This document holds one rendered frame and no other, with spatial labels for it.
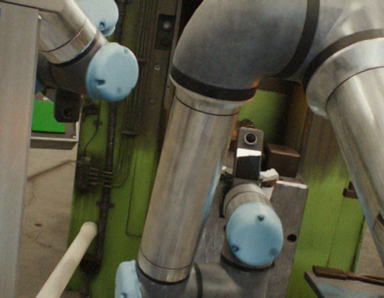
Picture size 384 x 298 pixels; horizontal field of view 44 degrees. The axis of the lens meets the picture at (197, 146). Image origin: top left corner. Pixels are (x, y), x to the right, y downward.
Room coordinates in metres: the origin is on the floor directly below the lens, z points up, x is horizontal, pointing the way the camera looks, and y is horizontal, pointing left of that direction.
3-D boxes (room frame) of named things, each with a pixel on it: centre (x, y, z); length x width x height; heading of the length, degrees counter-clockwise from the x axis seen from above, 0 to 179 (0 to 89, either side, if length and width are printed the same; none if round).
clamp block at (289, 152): (1.32, -0.24, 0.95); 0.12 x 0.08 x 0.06; 1
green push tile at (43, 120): (1.09, 0.36, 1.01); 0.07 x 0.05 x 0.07; 116
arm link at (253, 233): (0.65, -0.10, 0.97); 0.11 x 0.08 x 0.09; 1
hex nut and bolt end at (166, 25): (1.41, 0.14, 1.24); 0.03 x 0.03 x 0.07; 1
